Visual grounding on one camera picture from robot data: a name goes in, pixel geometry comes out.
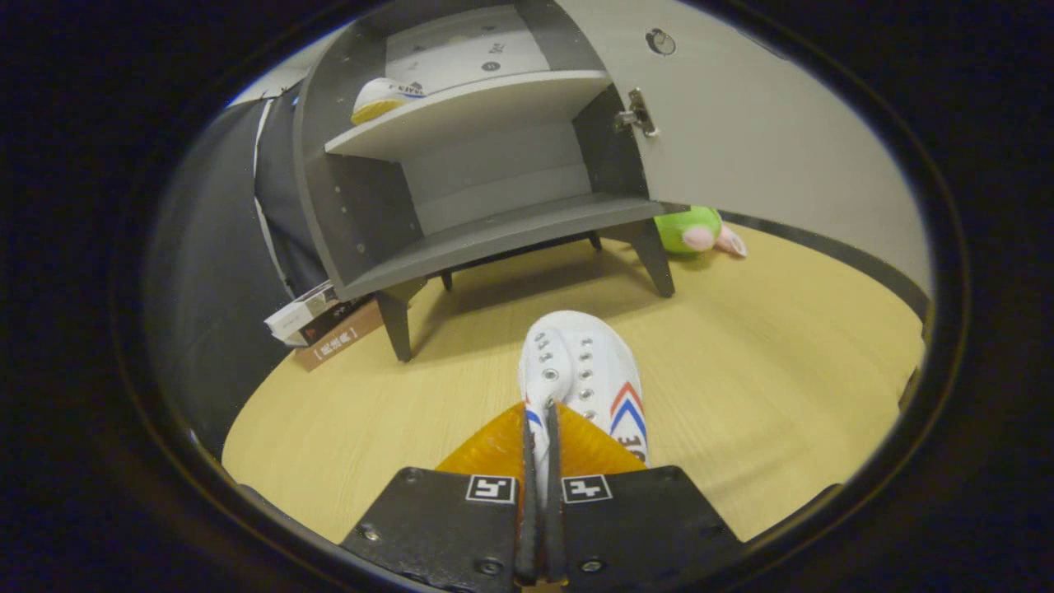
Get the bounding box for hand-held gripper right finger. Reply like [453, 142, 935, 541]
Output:
[543, 401, 746, 593]

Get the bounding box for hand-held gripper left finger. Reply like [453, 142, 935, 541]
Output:
[339, 401, 540, 593]

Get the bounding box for white canvas shoe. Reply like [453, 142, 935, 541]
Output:
[352, 77, 427, 126]
[517, 311, 651, 503]

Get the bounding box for grey shoe cabinet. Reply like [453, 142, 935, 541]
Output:
[292, 0, 688, 363]

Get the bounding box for beige shoe cabinet door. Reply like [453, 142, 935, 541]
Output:
[560, 0, 935, 322]

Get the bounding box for metal door hinge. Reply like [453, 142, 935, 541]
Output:
[613, 86, 660, 139]

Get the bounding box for brown book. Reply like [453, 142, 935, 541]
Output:
[294, 301, 386, 373]

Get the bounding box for black book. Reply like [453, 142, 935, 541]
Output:
[284, 296, 371, 347]

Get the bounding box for green and pink plush toy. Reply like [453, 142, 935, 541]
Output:
[655, 206, 749, 259]

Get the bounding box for black backdrop cloth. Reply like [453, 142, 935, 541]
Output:
[144, 82, 330, 458]

